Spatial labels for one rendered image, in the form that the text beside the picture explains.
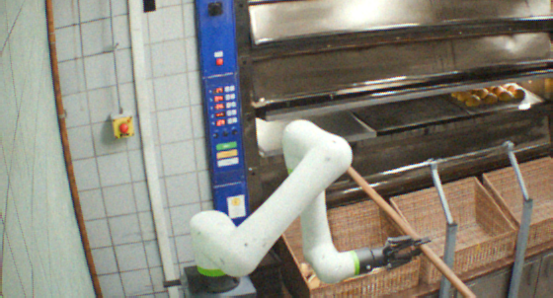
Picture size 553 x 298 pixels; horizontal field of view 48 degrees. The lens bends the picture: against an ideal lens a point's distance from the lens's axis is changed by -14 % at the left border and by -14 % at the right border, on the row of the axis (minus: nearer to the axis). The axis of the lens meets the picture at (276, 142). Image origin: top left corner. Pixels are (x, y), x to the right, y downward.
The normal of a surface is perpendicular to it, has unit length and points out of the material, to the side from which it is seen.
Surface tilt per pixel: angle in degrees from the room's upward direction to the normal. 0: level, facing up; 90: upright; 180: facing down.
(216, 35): 90
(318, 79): 70
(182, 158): 90
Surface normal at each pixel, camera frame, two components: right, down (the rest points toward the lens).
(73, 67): 0.30, 0.34
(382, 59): 0.26, 0.00
